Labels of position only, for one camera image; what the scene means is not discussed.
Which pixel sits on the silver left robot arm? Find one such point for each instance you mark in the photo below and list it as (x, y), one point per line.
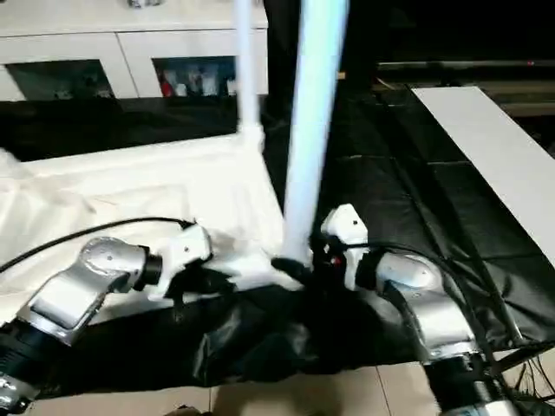
(73, 294)

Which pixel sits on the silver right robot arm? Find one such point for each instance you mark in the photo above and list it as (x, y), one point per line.
(429, 294)

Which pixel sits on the black metal stand leg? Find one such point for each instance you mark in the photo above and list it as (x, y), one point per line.
(524, 357)

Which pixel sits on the grey thin tube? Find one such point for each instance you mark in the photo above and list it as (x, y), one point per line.
(505, 312)

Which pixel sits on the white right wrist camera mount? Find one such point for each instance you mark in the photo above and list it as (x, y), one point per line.
(347, 225)

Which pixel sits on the small yellow-brown block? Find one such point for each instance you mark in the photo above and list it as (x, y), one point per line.
(342, 76)

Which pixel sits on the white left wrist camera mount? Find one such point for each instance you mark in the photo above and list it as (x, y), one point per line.
(186, 251)

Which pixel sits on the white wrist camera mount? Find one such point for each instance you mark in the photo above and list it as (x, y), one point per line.
(186, 251)
(347, 225)

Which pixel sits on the white flat board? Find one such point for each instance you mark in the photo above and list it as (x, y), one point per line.
(490, 151)

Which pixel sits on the small grey object on cabinet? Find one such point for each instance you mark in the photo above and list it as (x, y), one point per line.
(145, 3)

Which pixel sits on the white plastic table top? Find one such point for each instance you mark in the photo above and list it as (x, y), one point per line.
(130, 195)

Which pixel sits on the white cabinet with glass doors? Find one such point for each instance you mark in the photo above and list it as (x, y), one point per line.
(108, 43)

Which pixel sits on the black work mat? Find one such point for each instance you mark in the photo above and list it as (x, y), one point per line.
(390, 195)

